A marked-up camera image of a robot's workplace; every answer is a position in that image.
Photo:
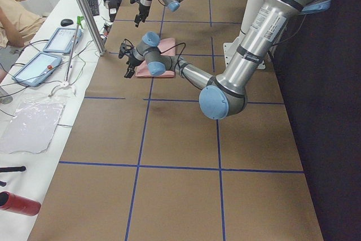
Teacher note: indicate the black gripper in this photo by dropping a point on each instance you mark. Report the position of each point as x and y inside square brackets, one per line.
[142, 10]
[131, 61]

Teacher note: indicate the pink Snoopy t-shirt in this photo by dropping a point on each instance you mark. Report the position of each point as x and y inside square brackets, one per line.
[166, 46]

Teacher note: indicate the black power box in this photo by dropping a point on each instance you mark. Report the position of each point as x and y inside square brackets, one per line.
[112, 6]

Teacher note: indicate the black keyboard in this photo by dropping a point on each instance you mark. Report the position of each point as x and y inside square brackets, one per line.
[94, 7]

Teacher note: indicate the metal reacher grabber tool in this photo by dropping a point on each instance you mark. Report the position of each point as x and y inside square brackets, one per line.
[65, 84]

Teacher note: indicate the far teach pendant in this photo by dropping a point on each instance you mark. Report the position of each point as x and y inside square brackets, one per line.
[62, 40]

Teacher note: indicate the teach pendant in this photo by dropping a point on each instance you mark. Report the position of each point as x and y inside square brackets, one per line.
[37, 69]
[62, 40]

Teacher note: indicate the black computer mouse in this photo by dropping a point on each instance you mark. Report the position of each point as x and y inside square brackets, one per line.
[66, 22]

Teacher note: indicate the near teach pendant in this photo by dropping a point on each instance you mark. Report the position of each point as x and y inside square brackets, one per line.
[37, 69]

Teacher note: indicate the clear plastic bag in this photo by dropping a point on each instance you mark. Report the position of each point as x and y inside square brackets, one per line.
[33, 125]

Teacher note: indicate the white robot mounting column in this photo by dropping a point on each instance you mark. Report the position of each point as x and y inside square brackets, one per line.
[251, 11]

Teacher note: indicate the seated person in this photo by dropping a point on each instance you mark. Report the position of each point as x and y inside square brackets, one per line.
[18, 27]

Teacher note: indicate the red bottle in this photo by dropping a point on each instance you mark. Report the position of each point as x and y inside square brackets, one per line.
[17, 204]

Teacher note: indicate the aluminium frame post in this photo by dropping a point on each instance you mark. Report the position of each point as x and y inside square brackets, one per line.
[89, 19]

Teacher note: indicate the black handle bar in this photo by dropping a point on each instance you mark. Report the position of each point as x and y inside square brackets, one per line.
[12, 169]

